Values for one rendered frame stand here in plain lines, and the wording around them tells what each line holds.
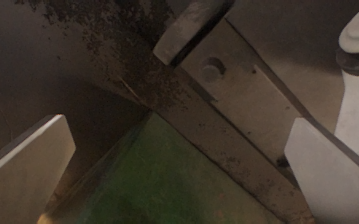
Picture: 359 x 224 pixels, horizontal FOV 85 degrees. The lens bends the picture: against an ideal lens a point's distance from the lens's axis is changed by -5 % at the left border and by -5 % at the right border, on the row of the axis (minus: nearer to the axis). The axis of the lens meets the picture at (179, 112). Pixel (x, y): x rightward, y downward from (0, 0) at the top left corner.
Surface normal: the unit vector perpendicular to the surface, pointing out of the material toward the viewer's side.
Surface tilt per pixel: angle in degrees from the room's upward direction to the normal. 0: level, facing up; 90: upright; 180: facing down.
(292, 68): 0
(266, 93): 0
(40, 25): 0
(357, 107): 90
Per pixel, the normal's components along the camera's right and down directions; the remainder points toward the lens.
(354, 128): -0.73, -0.66
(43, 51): -0.21, 0.50
